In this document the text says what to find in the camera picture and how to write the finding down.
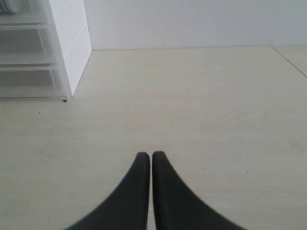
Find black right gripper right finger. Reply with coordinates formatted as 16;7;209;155
152;151;243;230

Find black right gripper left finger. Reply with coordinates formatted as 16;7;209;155
68;152;150;230

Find white bottle teal label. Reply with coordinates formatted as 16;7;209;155
0;0;22;13

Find bottom wide clear drawer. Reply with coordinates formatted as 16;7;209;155
0;70;69;98

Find wide clear drawer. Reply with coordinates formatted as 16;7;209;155
0;29;56;65
0;70;69;98

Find white plastic drawer cabinet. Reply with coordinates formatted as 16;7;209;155
0;0;92;102

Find middle wide clear drawer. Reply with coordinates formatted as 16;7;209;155
0;29;56;65

